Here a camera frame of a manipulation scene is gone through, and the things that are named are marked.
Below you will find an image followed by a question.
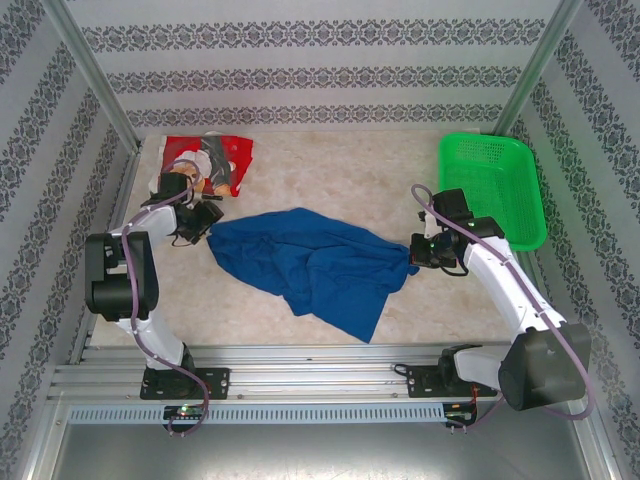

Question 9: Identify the blue t-shirt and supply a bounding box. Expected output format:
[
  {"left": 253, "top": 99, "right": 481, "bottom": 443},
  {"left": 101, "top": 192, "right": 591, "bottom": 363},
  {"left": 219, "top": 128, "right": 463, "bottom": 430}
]
[{"left": 206, "top": 206, "right": 422, "bottom": 345}]

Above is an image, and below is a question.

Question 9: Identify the red printed t-shirt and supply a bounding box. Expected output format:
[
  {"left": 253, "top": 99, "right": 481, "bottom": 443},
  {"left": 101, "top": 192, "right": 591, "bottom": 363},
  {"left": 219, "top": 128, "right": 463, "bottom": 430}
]
[{"left": 149, "top": 133, "right": 255, "bottom": 200}]

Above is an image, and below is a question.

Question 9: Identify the green plastic basket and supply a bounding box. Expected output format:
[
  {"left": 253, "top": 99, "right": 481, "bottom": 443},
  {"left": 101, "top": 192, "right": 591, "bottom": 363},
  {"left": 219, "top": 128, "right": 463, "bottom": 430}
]
[{"left": 437, "top": 132, "right": 549, "bottom": 252}]

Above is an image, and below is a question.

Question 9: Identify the small circuit board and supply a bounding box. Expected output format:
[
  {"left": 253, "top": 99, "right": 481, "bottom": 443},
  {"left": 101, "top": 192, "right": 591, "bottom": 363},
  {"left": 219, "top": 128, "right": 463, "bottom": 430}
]
[
  {"left": 446, "top": 401, "right": 479, "bottom": 425},
  {"left": 163, "top": 405, "right": 206, "bottom": 420}
]

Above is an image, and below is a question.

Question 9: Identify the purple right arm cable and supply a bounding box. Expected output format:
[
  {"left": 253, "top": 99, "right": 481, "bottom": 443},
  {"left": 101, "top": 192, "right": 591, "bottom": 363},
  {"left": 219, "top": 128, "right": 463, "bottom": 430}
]
[{"left": 410, "top": 183, "right": 596, "bottom": 434}]

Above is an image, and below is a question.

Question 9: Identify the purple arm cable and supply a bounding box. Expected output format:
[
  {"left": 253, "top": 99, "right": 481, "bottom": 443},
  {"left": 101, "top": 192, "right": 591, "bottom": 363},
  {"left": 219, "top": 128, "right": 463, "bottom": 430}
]
[
  {"left": 410, "top": 183, "right": 596, "bottom": 434},
  {"left": 122, "top": 158, "right": 210, "bottom": 436}
]

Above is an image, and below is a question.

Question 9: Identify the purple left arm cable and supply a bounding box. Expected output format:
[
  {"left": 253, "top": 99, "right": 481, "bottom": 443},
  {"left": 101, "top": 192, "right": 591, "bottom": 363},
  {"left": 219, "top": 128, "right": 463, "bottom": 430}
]
[{"left": 122, "top": 158, "right": 210, "bottom": 436}]

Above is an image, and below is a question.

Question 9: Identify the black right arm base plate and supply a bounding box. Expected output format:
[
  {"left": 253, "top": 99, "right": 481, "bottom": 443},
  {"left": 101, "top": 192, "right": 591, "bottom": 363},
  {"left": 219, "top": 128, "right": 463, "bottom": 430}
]
[{"left": 407, "top": 363, "right": 501, "bottom": 400}]

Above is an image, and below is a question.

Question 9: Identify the aluminium mounting rail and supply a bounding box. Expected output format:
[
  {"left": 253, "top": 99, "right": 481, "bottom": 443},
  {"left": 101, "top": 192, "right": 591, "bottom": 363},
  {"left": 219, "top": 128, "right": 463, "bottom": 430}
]
[{"left": 47, "top": 342, "right": 599, "bottom": 401}]

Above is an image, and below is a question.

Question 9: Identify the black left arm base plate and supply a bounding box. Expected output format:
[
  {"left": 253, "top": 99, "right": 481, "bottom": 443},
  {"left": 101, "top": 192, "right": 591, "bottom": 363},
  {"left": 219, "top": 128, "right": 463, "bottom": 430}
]
[{"left": 139, "top": 367, "right": 231, "bottom": 401}]

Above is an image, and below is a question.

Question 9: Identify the aluminium frame post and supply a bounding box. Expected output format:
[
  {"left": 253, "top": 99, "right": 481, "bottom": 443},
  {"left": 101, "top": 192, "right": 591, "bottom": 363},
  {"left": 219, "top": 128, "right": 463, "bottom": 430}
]
[
  {"left": 497, "top": 0, "right": 586, "bottom": 136},
  {"left": 42, "top": 0, "right": 144, "bottom": 154}
]

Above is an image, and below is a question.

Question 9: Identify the grey slotted cable duct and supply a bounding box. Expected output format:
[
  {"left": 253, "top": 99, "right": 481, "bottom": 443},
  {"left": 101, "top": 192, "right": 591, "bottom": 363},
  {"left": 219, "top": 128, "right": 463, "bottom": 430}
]
[{"left": 66, "top": 403, "right": 447, "bottom": 425}]

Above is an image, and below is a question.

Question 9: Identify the aluminium frame bar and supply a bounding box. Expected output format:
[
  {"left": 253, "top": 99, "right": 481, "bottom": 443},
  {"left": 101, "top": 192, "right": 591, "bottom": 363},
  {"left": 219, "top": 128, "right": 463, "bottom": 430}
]
[
  {"left": 14, "top": 397, "right": 69, "bottom": 480},
  {"left": 574, "top": 399, "right": 624, "bottom": 480}
]

